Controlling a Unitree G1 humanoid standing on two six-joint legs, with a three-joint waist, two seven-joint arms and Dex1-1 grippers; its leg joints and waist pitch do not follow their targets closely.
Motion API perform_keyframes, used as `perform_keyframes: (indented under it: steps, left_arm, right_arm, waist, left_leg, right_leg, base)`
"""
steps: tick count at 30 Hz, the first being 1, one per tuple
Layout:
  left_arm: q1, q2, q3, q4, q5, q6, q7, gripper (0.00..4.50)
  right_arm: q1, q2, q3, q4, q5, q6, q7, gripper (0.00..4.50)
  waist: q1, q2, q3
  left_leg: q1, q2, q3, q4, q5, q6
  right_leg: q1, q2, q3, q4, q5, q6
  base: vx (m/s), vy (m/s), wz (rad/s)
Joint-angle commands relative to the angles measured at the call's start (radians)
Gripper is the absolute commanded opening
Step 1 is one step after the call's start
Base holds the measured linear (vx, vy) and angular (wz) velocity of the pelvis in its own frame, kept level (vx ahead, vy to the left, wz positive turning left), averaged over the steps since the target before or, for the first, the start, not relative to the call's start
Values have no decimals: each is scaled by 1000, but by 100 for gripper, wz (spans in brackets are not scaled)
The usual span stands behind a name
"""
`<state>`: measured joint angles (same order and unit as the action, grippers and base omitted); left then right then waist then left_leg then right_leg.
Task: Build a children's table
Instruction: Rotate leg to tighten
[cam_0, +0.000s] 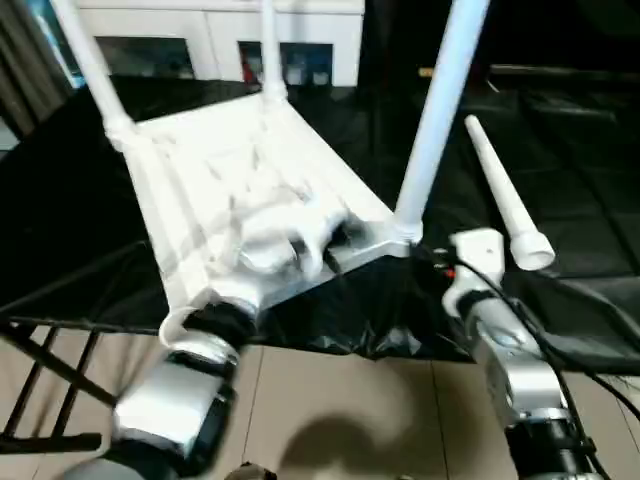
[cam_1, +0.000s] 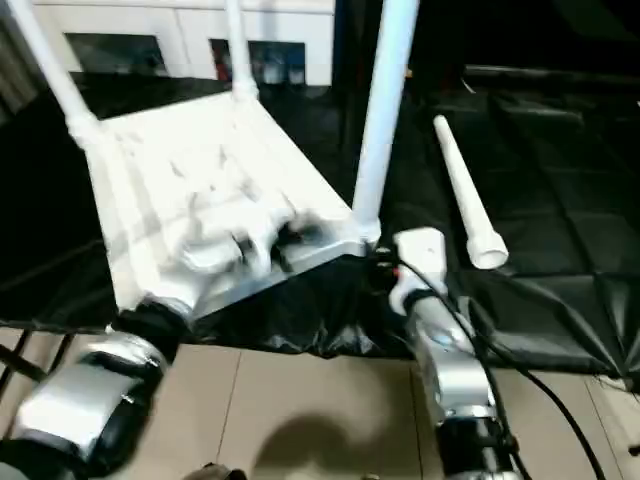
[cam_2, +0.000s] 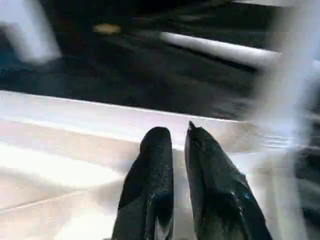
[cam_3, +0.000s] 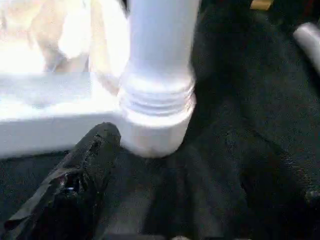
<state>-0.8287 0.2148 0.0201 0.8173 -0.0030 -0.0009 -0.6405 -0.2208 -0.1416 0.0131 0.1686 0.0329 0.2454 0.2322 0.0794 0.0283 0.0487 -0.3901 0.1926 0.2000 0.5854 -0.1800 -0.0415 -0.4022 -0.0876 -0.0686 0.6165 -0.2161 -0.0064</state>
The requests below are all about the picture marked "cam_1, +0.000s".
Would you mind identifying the white plastic table leg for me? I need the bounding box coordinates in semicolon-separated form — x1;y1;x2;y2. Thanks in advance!
224;0;262;101
7;0;101;142
352;0;421;246
432;114;510;270

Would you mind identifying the black plastic mat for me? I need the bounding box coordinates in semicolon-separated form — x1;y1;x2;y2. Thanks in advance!
0;69;640;379

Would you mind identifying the grey robot torso piece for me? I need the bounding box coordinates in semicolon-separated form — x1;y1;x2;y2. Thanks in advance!
192;462;246;480

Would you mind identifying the white cabinet with glass doors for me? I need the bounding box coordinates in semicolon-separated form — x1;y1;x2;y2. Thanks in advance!
29;0;336;89

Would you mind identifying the grey curtain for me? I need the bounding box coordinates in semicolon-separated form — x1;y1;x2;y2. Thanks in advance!
0;14;41;116

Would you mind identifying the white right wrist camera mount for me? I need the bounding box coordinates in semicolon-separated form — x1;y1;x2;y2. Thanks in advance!
388;227;448;316

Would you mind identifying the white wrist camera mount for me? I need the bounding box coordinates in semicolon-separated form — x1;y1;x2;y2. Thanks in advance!
388;227;448;316
214;219;274;281

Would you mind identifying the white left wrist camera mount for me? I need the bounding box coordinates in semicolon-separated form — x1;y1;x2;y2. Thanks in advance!
214;219;274;281

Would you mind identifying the black folding table frame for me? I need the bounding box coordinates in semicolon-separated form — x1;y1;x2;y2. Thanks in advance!
0;324;66;396

